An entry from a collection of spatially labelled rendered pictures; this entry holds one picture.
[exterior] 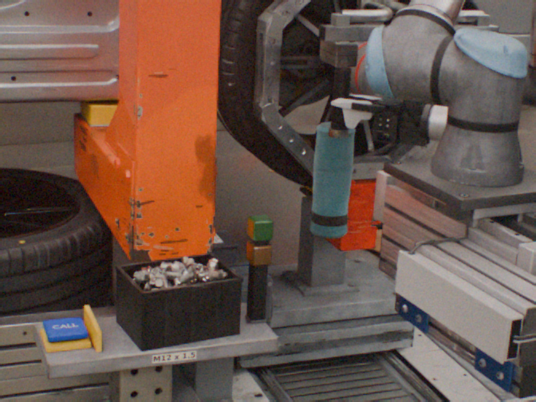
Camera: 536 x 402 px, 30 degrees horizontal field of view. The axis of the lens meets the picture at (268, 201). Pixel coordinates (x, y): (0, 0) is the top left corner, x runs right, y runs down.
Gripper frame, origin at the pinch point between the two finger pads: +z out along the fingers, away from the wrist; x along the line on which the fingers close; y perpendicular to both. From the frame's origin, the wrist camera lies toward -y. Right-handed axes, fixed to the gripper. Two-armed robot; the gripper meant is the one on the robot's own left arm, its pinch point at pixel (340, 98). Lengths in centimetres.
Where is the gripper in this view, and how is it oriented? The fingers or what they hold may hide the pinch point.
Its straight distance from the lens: 214.2
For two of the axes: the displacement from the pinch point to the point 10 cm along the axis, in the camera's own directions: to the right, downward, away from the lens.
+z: -9.1, -1.7, 3.8
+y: -0.5, 9.5, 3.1
